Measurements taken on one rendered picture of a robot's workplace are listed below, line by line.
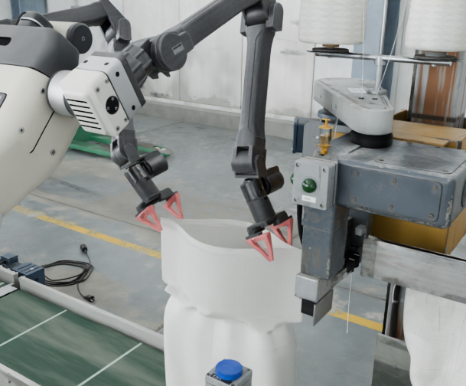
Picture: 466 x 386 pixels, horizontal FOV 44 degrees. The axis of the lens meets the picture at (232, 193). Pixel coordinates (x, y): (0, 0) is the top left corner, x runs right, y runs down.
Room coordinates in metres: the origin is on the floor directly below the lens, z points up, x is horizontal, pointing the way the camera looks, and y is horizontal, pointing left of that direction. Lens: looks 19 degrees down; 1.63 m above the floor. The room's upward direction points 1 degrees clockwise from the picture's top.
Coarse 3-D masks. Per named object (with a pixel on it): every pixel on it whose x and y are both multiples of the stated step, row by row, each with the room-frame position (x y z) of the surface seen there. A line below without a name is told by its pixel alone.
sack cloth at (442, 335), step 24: (408, 288) 1.17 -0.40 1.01; (408, 312) 1.16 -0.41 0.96; (432, 312) 1.13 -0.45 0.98; (456, 312) 1.11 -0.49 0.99; (408, 336) 1.15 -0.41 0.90; (432, 336) 1.11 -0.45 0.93; (456, 336) 1.09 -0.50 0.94; (432, 360) 1.09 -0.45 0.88; (456, 360) 1.07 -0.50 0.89; (432, 384) 1.07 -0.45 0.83; (456, 384) 1.04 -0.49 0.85
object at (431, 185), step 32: (352, 160) 1.09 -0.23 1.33; (384, 160) 1.08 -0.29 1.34; (416, 160) 1.09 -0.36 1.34; (448, 160) 1.09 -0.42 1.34; (352, 192) 1.08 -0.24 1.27; (384, 192) 1.05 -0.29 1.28; (416, 192) 1.01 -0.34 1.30; (448, 192) 0.98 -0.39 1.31; (320, 224) 1.11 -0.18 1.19; (352, 224) 1.29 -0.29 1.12; (448, 224) 0.99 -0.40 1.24; (320, 256) 1.11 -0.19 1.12
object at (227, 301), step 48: (192, 240) 1.39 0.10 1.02; (240, 240) 1.52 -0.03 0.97; (192, 288) 1.39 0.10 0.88; (240, 288) 1.33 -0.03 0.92; (288, 288) 1.33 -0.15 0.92; (192, 336) 1.39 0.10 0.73; (240, 336) 1.32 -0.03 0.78; (288, 336) 1.33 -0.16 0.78; (192, 384) 1.39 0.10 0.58; (288, 384) 1.33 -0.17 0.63
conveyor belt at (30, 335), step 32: (0, 320) 2.03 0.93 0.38; (32, 320) 2.03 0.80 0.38; (64, 320) 2.04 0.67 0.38; (0, 352) 1.81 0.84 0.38; (32, 352) 1.81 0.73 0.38; (64, 352) 1.82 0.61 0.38; (96, 352) 1.82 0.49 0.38; (128, 352) 1.82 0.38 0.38; (160, 352) 1.83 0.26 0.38; (64, 384) 1.63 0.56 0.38; (96, 384) 1.63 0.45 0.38; (128, 384) 1.64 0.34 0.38; (160, 384) 1.64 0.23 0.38
